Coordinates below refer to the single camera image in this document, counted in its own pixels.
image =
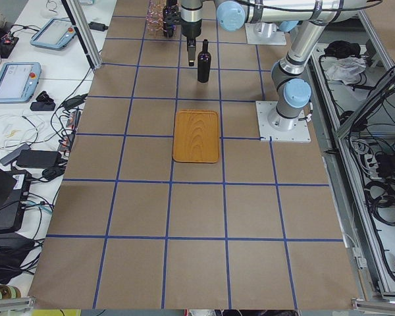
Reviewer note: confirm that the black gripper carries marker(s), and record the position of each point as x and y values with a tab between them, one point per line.
190	29

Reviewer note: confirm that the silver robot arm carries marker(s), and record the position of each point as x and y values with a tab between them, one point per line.
294	93
314	15

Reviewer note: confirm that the wooden tray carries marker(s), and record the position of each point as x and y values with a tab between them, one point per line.
196	136

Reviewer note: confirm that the black power adapter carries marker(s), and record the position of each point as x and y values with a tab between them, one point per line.
98	26

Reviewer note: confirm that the blue teach pendant far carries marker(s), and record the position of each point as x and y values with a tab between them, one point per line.
55	35

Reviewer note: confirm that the blue teach pendant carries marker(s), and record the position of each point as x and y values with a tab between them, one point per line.
55	35
18	81

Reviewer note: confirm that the blue teach pendant near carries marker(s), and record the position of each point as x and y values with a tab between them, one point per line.
18	81

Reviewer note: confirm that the black power brick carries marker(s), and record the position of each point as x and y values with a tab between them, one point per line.
38	159

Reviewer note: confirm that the copper wire bottle basket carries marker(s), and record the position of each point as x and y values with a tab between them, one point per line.
154	18

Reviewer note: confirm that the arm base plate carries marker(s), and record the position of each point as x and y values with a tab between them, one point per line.
275	128
264	34

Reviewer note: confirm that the aluminium frame post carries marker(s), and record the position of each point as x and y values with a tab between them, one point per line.
82	29

